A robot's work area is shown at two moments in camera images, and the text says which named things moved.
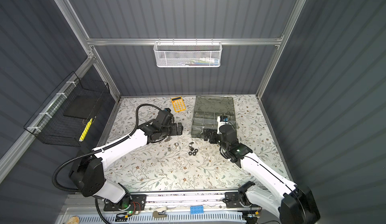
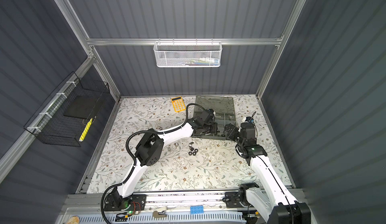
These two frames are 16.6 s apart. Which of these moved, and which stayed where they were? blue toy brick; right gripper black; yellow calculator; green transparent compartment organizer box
Moved: right gripper black
Stayed: green transparent compartment organizer box; blue toy brick; yellow calculator
